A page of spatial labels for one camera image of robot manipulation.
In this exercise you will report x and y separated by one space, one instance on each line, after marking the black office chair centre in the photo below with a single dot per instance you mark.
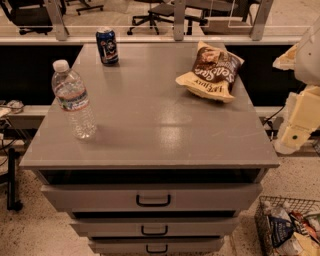
169 11

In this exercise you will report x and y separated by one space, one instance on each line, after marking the black metal stand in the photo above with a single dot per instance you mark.
12 202

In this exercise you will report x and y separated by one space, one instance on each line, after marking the top grey drawer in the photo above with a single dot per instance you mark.
152 197

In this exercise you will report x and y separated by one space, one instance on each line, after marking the yellow snack bag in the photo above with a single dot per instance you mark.
306 246

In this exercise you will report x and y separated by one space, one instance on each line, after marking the clear plastic water bottle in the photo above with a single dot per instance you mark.
72 97

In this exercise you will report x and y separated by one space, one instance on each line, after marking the red snack bag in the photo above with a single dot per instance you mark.
302 226

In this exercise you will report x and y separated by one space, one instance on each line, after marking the grey drawer cabinet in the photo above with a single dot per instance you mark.
151 131

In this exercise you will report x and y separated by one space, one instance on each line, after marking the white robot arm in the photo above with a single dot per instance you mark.
304 59

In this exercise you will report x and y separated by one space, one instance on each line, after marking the black office chair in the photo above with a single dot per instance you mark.
28 15
169 11

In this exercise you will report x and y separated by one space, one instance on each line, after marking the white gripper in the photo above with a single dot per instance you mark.
309 58

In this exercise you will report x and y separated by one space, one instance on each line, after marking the black office chair left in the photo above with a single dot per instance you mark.
28 15

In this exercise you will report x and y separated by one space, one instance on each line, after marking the blue soda can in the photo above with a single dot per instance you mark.
107 45

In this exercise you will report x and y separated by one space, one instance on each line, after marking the bottom grey drawer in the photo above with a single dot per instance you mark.
156 245

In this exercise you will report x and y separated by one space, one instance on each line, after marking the middle grey drawer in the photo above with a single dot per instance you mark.
155 227

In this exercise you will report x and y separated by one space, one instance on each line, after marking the wire mesh basket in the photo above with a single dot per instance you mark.
280 207

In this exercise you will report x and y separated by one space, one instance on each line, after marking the dark blue snack bag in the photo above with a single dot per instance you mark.
281 230

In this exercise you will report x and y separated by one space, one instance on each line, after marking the grey drawer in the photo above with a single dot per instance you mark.
152 197
156 245
155 227

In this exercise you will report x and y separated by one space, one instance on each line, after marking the brown chip bag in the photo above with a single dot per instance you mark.
213 73

